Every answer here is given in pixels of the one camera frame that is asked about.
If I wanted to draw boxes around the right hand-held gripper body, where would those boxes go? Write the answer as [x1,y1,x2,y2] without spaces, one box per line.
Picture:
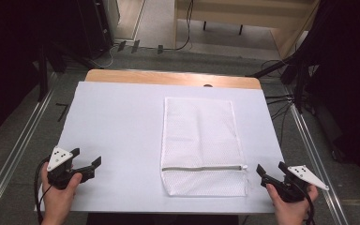
[260,164,330,203]

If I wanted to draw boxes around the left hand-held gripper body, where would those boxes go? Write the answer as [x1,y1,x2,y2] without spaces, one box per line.
[46,146,84,190]

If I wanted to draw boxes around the white mesh laundry bag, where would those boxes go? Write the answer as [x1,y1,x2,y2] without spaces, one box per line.
[159,96,250,198]

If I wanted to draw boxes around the person's right hand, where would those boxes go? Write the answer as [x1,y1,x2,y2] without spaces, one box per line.
[265,183,320,223]

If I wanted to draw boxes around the person's left hand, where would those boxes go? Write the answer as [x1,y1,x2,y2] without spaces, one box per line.
[40,161,83,220]

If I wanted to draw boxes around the white table mat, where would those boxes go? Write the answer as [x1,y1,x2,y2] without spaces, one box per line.
[37,81,286,216]

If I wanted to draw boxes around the person's dark clothing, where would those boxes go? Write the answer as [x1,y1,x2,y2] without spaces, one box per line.
[86,213,241,225]

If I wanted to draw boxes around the dark curtain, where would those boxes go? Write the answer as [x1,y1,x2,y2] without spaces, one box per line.
[0,0,83,146]
[293,0,360,191]

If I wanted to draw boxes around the wooden table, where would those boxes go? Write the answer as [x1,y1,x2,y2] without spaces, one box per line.
[83,68,263,91]

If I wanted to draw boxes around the black computer tower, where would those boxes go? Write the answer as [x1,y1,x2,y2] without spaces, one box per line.
[75,0,116,60]

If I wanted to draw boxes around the light wooden bench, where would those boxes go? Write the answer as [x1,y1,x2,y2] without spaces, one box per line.
[172,0,321,60]

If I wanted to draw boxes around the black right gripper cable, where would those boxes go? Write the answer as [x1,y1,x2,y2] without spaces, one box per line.
[293,179,317,225]

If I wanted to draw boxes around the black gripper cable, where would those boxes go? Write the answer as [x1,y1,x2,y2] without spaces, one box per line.
[33,157,53,220]
[293,179,317,225]

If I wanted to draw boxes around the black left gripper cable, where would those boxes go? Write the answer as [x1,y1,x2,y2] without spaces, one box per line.
[33,157,53,220]

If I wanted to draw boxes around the metal floor rail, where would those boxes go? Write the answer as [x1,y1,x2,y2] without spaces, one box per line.
[288,101,351,225]
[0,72,59,218]

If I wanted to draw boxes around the black floor cables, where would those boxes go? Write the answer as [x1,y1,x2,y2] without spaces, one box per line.
[264,93,297,148]

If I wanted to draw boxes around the white floor cable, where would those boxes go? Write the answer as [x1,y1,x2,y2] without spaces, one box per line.
[88,42,121,70]

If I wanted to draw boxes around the black hanging cable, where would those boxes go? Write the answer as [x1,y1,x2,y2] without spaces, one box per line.
[161,0,195,52]

